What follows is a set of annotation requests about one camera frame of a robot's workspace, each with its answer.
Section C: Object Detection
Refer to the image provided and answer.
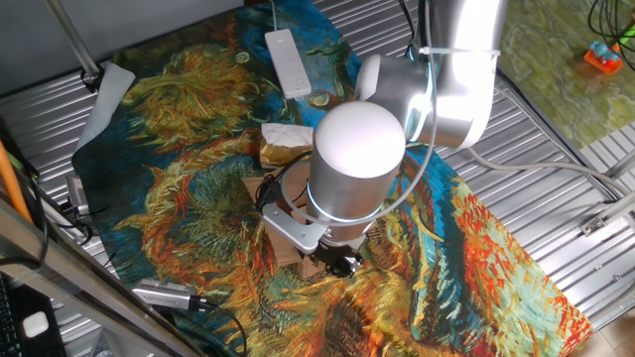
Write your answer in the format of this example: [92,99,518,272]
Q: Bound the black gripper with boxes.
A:
[312,236,367,279]

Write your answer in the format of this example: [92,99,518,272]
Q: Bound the brown cardboard box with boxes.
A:
[241,159,329,282]

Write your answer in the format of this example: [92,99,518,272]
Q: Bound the sunflower painting cloth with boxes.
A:
[71,0,594,357]

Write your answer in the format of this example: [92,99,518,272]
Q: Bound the gold and white tissue pack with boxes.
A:
[258,122,317,170]

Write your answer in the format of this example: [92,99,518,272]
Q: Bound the white power strip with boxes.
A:
[264,28,313,101]

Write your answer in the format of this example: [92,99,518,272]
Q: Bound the green patterned mat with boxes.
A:
[497,0,635,151]

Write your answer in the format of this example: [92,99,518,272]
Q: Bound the white rounded device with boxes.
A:
[22,310,52,339]

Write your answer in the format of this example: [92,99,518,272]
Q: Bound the orange toy block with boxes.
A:
[583,48,624,75]

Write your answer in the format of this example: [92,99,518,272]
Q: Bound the black keyboard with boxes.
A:
[0,275,24,357]

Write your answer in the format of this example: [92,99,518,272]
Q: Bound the blue toy piece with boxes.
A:
[588,40,621,63]

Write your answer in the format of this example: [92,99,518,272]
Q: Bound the metal tripod pole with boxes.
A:
[42,0,106,94]

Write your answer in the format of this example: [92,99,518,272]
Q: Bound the green plastic stick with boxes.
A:
[613,23,635,52]

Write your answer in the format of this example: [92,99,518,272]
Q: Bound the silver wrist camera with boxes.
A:
[255,174,329,255]

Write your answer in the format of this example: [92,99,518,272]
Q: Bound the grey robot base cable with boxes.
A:
[468,147,634,197]

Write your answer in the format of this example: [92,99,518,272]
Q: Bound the aluminium rail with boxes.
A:
[602,147,635,180]
[578,190,635,238]

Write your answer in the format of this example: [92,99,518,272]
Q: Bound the aluminium frame beam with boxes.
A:
[0,197,205,357]

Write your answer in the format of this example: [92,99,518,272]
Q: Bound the orange cable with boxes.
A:
[0,140,34,225]

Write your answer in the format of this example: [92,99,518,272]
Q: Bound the black hanging cables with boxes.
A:
[587,0,635,70]

